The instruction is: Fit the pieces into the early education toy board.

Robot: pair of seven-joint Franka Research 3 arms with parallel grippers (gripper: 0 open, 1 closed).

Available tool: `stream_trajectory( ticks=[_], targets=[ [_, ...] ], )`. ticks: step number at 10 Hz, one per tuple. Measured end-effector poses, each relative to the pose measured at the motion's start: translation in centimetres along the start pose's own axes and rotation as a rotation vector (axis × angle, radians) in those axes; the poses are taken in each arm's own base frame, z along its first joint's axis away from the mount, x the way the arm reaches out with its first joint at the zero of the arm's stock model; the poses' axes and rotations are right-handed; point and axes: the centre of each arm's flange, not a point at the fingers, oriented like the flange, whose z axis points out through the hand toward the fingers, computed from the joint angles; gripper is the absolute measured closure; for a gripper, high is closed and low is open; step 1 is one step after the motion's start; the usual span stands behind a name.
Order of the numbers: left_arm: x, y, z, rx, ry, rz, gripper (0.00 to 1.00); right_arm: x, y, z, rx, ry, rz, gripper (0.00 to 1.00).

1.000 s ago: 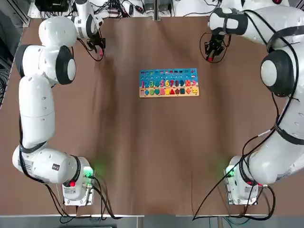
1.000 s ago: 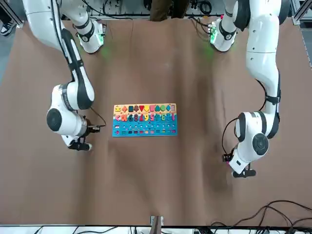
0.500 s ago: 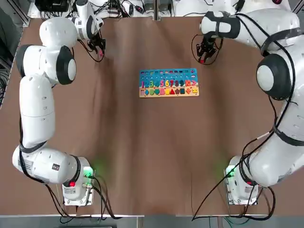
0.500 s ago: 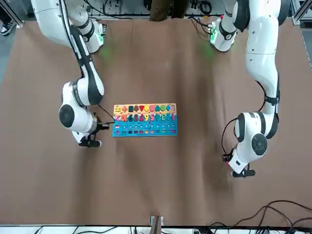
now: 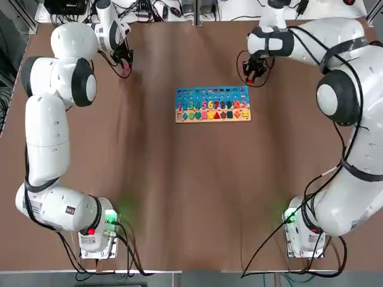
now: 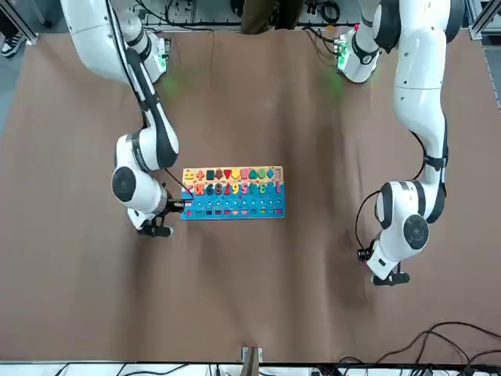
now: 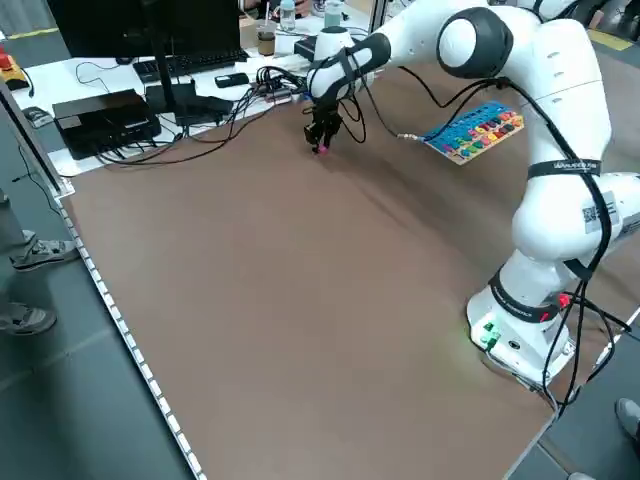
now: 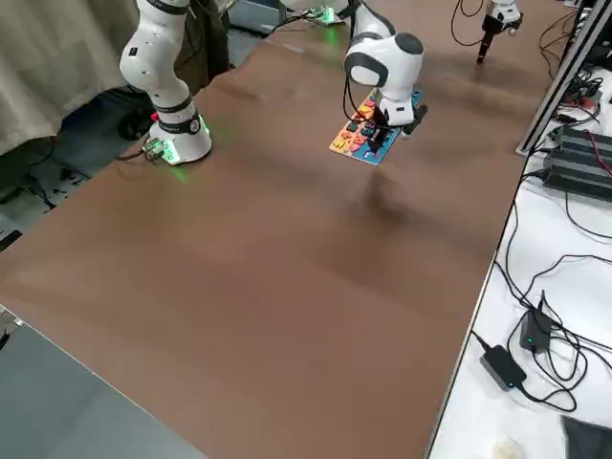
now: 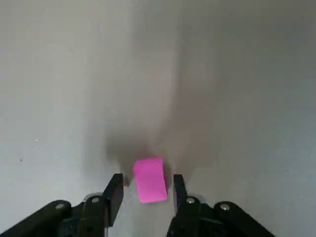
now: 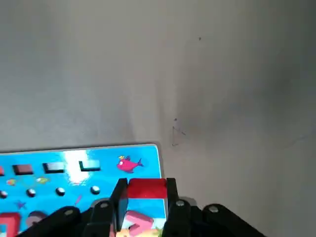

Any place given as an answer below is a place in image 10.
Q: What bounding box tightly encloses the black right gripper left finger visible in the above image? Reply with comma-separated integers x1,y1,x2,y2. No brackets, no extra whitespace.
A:
18,177,129,237

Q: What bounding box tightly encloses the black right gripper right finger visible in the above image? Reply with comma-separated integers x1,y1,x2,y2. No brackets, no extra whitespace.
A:
161,177,266,237

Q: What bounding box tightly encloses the red rectangle block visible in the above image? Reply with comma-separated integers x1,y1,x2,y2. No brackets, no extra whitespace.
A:
127,178,168,200

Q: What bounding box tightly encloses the blue wooden toy board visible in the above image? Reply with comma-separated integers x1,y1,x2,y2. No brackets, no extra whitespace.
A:
0,143,166,237

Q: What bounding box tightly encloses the pink greater than piece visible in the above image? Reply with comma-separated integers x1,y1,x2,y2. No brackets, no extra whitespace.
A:
125,209,154,237

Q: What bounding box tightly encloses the purple number eight piece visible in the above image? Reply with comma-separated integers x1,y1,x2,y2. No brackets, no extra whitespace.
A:
25,210,49,229

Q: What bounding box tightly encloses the red number seven piece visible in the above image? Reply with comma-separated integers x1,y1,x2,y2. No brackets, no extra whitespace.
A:
0,211,22,237

